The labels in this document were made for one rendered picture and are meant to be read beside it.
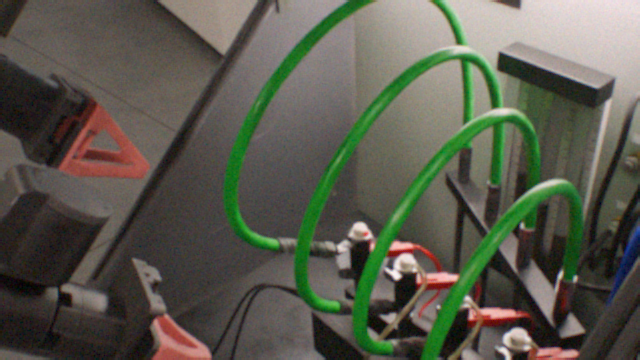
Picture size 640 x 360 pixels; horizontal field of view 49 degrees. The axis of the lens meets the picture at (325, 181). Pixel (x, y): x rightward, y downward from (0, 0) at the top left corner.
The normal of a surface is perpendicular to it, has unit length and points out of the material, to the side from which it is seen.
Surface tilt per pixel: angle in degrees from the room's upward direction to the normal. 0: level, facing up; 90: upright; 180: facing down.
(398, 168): 90
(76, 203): 44
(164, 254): 90
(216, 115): 90
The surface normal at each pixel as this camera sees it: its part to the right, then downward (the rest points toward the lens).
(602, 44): -0.75, 0.41
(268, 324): -0.04, -0.81
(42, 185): 0.56, -0.81
